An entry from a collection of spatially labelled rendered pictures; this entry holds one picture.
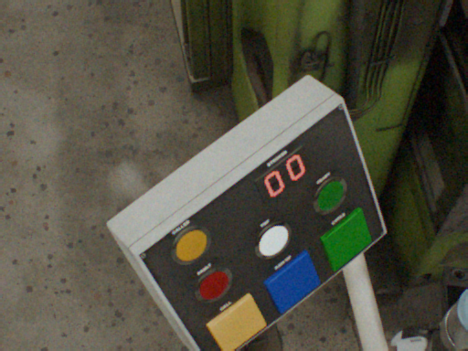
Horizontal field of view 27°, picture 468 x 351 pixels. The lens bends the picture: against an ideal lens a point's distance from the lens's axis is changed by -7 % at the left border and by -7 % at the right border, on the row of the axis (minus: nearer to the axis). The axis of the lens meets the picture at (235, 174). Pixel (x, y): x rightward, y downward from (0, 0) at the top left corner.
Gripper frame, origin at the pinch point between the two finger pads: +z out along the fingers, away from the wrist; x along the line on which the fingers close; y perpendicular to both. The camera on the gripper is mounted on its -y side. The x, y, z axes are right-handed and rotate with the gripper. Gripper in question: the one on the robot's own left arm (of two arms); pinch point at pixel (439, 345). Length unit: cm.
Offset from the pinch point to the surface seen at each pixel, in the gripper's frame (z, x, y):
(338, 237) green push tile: -9.4, -18.7, -12.1
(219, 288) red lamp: -14.7, -33.6, -0.8
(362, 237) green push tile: -6.4, -15.1, -13.5
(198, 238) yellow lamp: -23.3, -36.8, -4.8
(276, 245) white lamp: -14.8, -27.2, -8.0
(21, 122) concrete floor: 94, -100, -63
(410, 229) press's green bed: 69, 2, -41
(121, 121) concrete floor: 94, -73, -67
